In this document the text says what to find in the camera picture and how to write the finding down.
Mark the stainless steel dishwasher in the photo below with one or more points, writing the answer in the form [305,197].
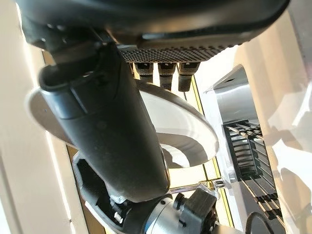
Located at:
[231,104]

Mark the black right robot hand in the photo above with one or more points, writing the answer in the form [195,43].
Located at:
[102,126]

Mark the clear acrylic bracket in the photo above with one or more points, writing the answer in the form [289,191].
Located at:
[207,186]

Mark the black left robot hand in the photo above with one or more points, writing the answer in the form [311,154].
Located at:
[90,180]

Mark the black dishwasher rack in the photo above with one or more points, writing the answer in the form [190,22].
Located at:
[243,151]

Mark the white kitchen cabinet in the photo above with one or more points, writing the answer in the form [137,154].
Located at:
[26,146]

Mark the white round plate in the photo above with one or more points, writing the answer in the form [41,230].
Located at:
[175,117]

